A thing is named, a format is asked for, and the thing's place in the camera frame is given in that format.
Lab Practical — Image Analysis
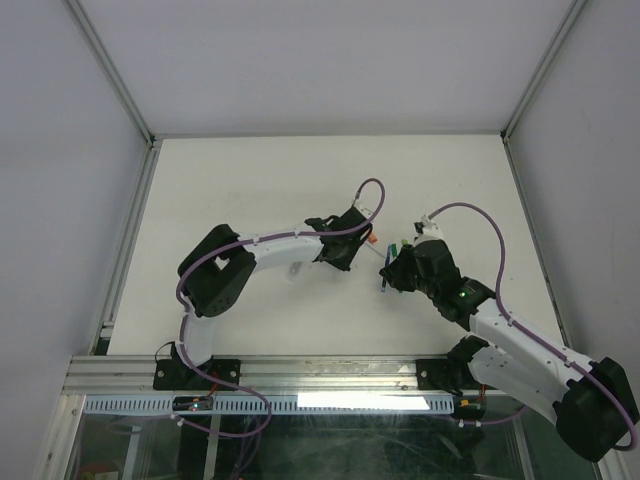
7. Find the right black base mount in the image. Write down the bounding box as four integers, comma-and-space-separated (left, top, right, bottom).
415, 357, 466, 395

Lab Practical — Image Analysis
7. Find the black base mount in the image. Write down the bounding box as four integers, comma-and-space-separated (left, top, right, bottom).
415, 357, 466, 395
152, 355, 242, 391

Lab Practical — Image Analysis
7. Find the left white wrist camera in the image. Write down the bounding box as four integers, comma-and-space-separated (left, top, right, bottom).
352, 200, 373, 218

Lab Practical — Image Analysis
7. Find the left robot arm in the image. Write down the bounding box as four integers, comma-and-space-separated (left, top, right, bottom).
174, 202, 379, 389

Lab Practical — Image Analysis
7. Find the purple cable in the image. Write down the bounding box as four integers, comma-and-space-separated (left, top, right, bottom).
177, 178, 387, 401
424, 202, 640, 450

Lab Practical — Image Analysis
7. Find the aluminium mounting rail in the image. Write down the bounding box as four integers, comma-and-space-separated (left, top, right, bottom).
62, 355, 445, 395

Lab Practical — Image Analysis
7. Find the orange tip marker pen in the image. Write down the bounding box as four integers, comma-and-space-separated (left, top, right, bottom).
289, 262, 302, 275

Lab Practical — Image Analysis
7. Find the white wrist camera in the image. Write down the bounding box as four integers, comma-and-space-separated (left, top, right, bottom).
352, 200, 373, 218
413, 215, 444, 245

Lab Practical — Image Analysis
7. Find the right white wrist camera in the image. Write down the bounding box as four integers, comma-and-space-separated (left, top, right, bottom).
413, 215, 444, 245

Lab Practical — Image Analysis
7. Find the blue gel pen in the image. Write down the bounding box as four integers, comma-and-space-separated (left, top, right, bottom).
380, 244, 392, 293

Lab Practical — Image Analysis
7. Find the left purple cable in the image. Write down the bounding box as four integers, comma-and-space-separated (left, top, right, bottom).
177, 178, 387, 401

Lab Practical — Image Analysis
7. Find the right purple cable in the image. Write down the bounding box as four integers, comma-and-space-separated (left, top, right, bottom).
424, 202, 640, 450

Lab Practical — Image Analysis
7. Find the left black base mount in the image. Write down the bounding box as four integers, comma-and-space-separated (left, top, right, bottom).
152, 355, 242, 391

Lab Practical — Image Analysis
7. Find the white slotted cable duct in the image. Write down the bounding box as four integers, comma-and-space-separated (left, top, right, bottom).
84, 392, 454, 416

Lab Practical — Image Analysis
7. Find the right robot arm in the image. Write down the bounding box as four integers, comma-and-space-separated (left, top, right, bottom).
379, 240, 639, 463

